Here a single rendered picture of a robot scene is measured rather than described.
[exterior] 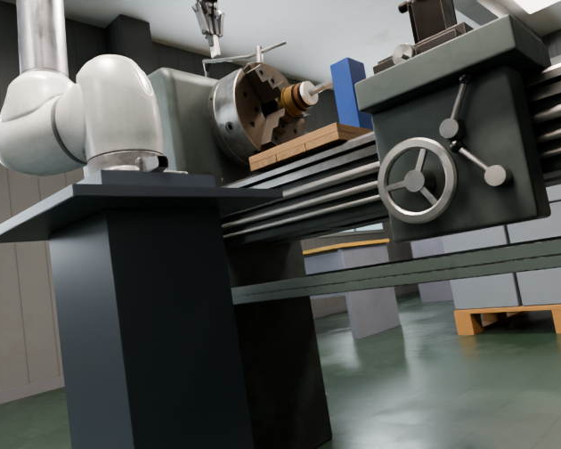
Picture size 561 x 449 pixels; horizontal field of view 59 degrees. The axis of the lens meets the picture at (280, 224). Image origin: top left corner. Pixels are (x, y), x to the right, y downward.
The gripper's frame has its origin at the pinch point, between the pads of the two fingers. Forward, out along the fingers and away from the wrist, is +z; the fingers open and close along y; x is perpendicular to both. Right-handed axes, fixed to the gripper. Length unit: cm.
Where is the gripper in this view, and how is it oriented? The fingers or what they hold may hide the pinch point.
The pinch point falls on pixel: (215, 46)
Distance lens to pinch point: 175.6
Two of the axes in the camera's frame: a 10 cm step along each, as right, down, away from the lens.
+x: -7.2, 1.8, 6.7
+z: 1.6, 9.8, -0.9
